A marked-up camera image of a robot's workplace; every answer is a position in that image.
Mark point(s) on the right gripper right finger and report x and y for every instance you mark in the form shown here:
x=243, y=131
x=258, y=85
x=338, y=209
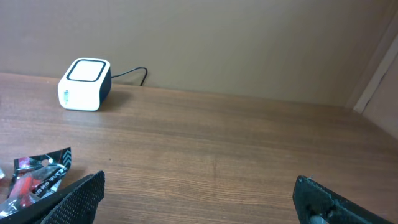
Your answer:
x=315, y=203

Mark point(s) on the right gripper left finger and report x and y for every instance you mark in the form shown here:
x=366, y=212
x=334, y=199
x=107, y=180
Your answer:
x=76, y=203

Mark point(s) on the white barcode scanner box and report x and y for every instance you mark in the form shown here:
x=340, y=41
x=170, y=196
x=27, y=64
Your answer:
x=85, y=85

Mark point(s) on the red black snack packet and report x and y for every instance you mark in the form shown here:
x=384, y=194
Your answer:
x=34, y=178

